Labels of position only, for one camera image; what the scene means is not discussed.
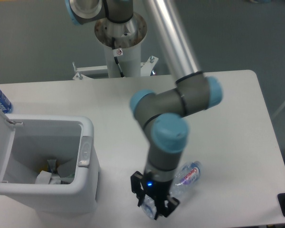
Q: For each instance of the clear crushed plastic bottle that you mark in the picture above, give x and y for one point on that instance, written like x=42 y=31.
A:
x=184 y=180

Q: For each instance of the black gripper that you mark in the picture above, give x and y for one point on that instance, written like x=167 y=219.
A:
x=156 y=188

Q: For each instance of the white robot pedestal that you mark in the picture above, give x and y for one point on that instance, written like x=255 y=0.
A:
x=119 y=62

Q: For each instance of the trash inside can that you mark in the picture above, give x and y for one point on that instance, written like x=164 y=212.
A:
x=48 y=174

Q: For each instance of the white trash can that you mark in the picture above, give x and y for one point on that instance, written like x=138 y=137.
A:
x=64 y=138

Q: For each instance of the white plastic wrapper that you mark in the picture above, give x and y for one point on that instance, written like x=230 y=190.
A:
x=66 y=172

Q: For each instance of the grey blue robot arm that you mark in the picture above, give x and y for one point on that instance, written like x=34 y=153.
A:
x=161 y=116

